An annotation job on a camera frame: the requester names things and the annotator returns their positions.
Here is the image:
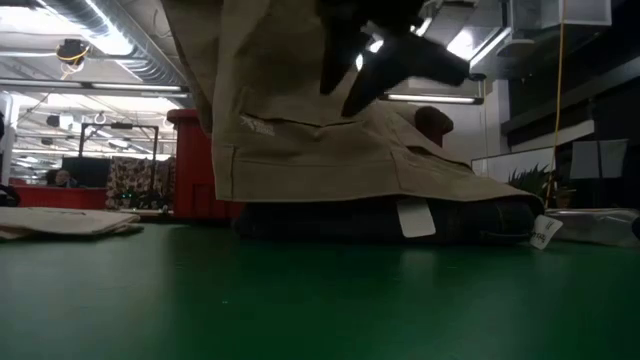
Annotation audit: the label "red storage bin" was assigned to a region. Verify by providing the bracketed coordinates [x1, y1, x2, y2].
[12, 183, 109, 209]

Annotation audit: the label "white crinkled packet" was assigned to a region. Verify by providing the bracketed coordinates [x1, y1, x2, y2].
[544, 207, 640, 249]

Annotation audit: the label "dark blue denim jeans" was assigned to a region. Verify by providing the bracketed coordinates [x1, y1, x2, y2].
[233, 194, 545, 246]

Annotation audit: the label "cream canvas tote bag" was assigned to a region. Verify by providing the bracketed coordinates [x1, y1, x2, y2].
[0, 205, 145, 242]

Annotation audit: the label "hanging yellow cable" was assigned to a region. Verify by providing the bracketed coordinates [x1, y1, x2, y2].
[544, 0, 569, 206]

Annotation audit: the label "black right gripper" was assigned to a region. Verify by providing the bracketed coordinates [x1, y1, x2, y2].
[314, 0, 472, 118]

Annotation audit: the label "white jeans price tag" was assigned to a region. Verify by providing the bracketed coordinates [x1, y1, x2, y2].
[528, 214, 564, 250]

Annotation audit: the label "red plastic laundry basket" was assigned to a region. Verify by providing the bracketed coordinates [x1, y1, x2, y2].
[167, 105, 454, 224]

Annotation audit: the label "black metal stand frame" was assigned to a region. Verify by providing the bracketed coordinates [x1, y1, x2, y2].
[78, 121, 161, 191]

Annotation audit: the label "long ceiling light tube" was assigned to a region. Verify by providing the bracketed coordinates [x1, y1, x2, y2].
[0, 77, 194, 97]
[383, 92, 484, 106]

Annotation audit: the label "black monitor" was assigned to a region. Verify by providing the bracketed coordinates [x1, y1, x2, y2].
[61, 155, 113, 189]

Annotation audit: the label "beige garment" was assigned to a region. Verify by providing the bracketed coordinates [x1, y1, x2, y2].
[160, 0, 545, 205]

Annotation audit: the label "white paper sheets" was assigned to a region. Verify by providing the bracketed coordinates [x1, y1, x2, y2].
[569, 138, 629, 180]

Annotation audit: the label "silver ceiling air duct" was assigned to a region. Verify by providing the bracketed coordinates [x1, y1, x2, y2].
[29, 0, 187, 86]

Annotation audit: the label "green table mat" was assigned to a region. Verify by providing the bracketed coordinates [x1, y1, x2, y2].
[0, 222, 640, 360]

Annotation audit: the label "ceiling cable reel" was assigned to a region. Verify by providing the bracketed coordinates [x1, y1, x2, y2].
[54, 37, 92, 66]

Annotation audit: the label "potted artificial succulent plant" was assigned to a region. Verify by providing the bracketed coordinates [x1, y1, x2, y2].
[507, 163, 557, 207]

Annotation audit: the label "white trousers price tag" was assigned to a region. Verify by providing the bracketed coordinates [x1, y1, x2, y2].
[396, 196, 437, 239]

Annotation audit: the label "person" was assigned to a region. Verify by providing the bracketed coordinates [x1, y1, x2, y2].
[46, 168, 77, 189]

